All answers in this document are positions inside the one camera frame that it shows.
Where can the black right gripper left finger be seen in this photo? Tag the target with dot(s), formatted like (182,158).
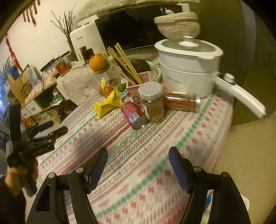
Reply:
(50,203)

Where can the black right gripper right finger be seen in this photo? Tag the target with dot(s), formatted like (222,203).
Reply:
(212,198)

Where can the person's left hand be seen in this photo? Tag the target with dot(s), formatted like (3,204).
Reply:
(12,178)

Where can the patterned red green tablecloth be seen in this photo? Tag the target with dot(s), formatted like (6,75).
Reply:
(138,184)

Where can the yellow snack wrapper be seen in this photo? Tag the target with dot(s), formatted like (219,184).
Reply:
(102,107)

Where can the floral cloth cover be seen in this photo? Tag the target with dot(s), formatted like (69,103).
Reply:
(78,84)

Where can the red label glass jar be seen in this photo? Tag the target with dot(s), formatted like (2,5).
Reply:
(62,66)

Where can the red drink can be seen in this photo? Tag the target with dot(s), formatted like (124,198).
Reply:
(134,115)

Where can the glass jar with oranges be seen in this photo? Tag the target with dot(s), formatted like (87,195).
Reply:
(106,80)

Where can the green lime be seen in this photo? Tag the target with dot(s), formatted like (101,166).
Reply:
(121,87)

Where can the large orange fruit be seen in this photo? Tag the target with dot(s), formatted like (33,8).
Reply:
(98,62)

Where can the spice jar lying down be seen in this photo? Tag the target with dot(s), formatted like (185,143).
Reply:
(181,102)

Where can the clear jar with nuts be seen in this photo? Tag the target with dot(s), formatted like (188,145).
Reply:
(151,97)

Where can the white coffee machine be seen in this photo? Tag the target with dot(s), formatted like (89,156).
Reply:
(87,41)

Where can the pink perforated utensil holder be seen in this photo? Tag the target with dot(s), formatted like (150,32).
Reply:
(133,89)

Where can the white bowl stack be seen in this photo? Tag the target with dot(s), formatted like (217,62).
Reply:
(155,72)

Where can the dark avocado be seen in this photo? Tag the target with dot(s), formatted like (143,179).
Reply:
(140,65)

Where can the white electric cooking pot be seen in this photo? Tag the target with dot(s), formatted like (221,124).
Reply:
(191,66)

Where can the woven rope basket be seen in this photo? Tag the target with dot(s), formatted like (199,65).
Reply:
(178,25)

